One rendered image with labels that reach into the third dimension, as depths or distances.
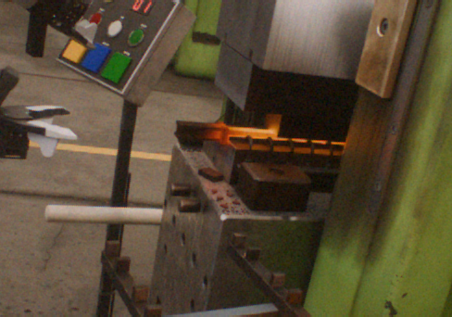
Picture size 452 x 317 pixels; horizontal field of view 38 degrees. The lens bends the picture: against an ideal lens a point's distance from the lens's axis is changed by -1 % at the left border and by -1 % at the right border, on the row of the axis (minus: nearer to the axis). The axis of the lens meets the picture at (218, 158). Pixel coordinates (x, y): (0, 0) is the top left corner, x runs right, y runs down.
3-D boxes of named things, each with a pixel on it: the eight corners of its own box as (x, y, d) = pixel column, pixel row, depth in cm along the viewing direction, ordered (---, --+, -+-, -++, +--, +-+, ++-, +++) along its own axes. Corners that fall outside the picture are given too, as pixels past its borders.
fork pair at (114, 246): (115, 272, 90) (117, 259, 89) (104, 252, 94) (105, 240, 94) (258, 260, 100) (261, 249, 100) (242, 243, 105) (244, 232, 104)
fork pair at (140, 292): (145, 323, 80) (147, 309, 79) (131, 297, 84) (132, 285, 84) (300, 303, 91) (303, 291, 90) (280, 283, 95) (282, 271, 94)
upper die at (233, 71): (243, 111, 126) (252, 63, 123) (213, 83, 144) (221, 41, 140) (423, 128, 140) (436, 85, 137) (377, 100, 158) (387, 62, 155)
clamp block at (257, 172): (248, 210, 120) (256, 178, 118) (234, 192, 128) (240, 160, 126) (307, 212, 124) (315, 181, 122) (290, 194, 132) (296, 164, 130)
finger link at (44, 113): (57, 130, 135) (20, 136, 127) (60, 102, 133) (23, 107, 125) (68, 134, 133) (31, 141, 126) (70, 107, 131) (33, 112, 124)
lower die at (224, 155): (229, 184, 131) (236, 145, 128) (202, 148, 149) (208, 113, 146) (405, 193, 145) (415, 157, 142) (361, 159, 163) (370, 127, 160)
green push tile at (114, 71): (116, 83, 165) (131, 58, 166) (100, 75, 170) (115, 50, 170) (121, 86, 166) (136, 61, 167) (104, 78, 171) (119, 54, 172)
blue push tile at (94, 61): (94, 72, 172) (109, 48, 172) (80, 65, 177) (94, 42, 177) (99, 76, 173) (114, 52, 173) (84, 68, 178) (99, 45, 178)
